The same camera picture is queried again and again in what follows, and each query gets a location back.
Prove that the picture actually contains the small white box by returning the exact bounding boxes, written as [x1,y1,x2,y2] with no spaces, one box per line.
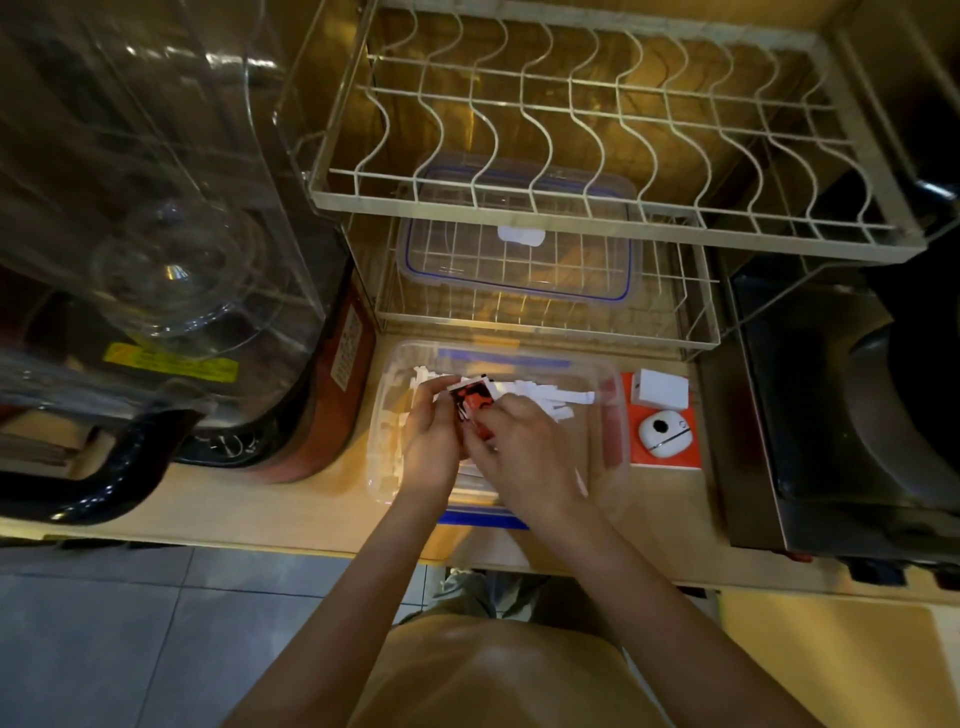
[631,368,690,413]

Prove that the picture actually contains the yellow cabinet door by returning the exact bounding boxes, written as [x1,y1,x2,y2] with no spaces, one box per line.
[718,590,960,728]

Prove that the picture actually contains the white round gadget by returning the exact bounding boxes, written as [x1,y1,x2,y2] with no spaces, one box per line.
[638,410,693,460]

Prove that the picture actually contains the stainless steel appliance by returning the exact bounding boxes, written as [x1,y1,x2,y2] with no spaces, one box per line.
[703,225,960,565]

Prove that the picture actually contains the person's right forearm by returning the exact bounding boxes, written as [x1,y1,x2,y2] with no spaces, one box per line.
[525,504,826,728]

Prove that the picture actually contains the clear blender cover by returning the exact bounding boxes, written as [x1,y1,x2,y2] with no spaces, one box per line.
[0,0,355,425]

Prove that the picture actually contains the person's beige shirt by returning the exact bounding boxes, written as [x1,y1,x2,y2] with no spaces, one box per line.
[347,609,670,728]

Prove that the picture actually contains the white wire dish rack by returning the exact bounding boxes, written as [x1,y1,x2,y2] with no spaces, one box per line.
[294,0,931,363]

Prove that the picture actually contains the person's left hand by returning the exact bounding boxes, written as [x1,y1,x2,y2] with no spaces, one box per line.
[399,375,470,507]

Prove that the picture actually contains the orange flat box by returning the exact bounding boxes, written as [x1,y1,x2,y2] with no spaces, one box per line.
[620,370,703,471]

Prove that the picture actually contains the red blender base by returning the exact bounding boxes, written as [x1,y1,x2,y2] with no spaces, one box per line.
[171,273,378,486]

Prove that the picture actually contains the person's grey trousers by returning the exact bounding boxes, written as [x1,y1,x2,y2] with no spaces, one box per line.
[408,567,601,627]

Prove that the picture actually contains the red and black card pack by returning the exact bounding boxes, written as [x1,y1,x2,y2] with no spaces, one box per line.
[447,376,501,442]

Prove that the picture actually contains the clear lid with blue seal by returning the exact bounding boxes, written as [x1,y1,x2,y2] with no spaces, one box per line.
[396,152,644,306]

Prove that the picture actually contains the person's right hand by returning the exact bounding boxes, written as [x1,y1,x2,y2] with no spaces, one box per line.
[459,393,594,528]

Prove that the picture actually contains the clear plastic storage container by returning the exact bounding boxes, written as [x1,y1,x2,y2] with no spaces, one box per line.
[366,339,633,531]

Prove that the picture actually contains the pile of white paper slips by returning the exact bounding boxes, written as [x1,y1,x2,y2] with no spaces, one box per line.
[378,365,597,498]

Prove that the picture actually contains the person's left forearm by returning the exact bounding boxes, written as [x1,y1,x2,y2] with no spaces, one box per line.
[223,491,451,728]

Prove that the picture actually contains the black curved handle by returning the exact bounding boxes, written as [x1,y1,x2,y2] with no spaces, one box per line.
[0,407,205,527]

